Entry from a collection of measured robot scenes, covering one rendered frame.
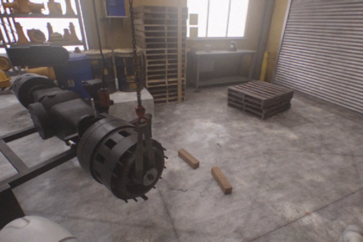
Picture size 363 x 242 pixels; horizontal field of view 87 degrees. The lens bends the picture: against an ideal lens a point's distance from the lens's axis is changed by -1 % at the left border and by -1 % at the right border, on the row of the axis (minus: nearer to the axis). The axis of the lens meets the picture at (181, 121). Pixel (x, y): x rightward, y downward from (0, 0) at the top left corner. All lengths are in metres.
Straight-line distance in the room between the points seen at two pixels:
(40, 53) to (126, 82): 1.67
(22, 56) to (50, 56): 0.37
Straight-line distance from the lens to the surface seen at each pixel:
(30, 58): 3.79
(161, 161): 1.65
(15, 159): 2.60
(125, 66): 4.44
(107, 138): 1.59
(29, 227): 0.66
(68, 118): 2.19
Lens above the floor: 1.89
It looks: 27 degrees down
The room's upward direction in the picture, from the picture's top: 1 degrees clockwise
